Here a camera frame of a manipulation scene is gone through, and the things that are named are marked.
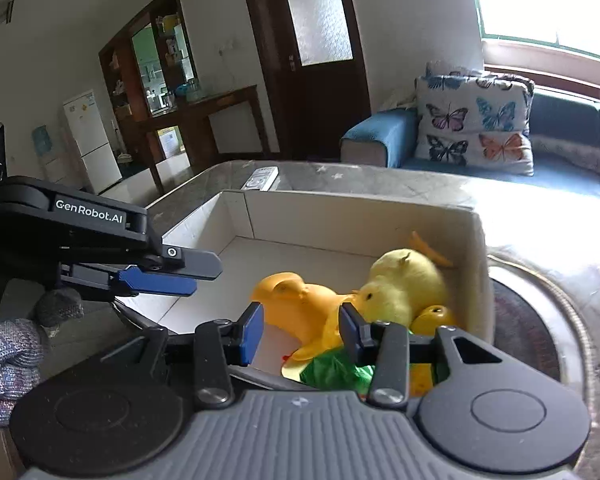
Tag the small yellow round toy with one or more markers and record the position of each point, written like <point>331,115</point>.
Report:
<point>430,319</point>

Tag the wooden shelf cabinet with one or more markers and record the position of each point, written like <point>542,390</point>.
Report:
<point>143,65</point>

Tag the blue sofa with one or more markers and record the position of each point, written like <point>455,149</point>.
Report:
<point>562,153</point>

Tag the orange rubber duck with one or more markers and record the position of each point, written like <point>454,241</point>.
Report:
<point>309,312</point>

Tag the round induction cooker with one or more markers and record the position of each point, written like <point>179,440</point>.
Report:
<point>537,322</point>

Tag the white refrigerator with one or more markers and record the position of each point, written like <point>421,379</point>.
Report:
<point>88,138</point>

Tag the orange toy giraffe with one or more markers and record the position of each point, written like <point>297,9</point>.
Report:
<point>417,243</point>

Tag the butterfly print pillow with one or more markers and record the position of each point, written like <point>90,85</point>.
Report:
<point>470,119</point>

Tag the yellow plush chick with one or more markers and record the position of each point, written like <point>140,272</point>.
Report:
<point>401,284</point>

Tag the dark wooden table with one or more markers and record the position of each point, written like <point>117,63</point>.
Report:
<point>193,121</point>

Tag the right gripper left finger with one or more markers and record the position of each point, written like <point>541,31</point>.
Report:
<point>219,344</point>

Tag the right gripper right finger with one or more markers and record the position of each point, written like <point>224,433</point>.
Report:
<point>383,345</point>

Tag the grey knitted gloved hand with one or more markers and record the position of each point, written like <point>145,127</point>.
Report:
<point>24,343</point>

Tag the dark wooden door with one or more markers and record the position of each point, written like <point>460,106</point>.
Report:
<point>314,72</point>

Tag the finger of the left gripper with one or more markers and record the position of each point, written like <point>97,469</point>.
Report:
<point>189,262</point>
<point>93,279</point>

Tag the white remote control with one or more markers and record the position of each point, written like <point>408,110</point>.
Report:
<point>262,179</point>

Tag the white cardboard box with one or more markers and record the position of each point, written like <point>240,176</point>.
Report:
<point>327,239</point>

